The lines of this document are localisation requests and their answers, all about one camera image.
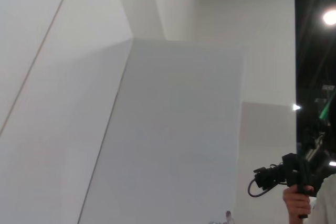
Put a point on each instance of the person's bare forearm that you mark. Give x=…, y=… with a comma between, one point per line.
x=295, y=218

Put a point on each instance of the black handheld controller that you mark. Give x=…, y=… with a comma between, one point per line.
x=294, y=169

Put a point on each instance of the round ceiling spotlight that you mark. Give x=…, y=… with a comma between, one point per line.
x=330, y=18

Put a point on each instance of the small bright lamp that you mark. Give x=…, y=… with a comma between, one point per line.
x=296, y=107

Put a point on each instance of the silver black background machine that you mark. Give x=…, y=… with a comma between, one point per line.
x=315, y=153

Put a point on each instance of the person's bare hand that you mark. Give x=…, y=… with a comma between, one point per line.
x=296, y=200

